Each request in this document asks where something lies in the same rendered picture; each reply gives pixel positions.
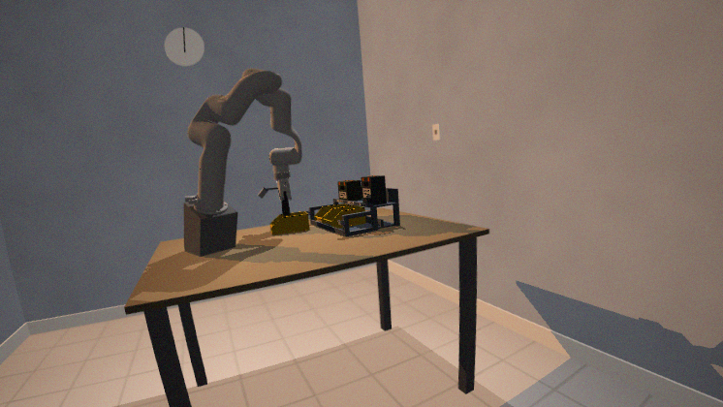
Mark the grey slanted shelf rack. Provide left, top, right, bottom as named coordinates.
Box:
left=305, top=188, right=400, bottom=236

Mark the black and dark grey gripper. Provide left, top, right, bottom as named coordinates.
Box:
left=274, top=178, right=292, bottom=216

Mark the yellow bin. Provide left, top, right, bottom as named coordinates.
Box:
left=315, top=203, right=352, bottom=223
left=324, top=205, right=366, bottom=229
left=270, top=211, right=310, bottom=235

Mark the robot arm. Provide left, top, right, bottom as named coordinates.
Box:
left=185, top=68, right=301, bottom=214

